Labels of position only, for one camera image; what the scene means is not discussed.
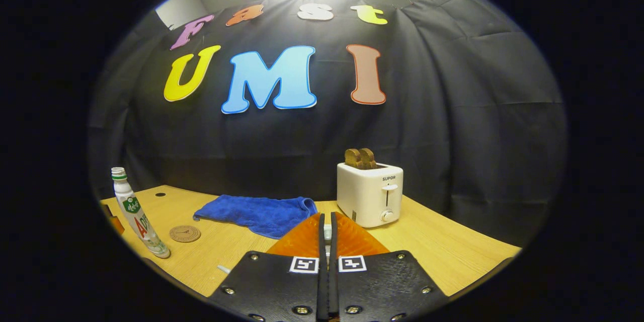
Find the blue towel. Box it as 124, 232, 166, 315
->
193, 194, 318, 239

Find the white toaster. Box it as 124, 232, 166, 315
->
337, 162, 404, 228

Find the black backdrop cloth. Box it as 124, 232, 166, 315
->
88, 0, 569, 247

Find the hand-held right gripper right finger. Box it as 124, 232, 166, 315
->
330, 211, 448, 322

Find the round wooden coaster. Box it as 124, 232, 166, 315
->
169, 225, 202, 243

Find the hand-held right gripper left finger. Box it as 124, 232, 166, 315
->
209, 213, 329, 322

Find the white plastic water bottle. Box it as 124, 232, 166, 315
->
111, 167, 171, 259

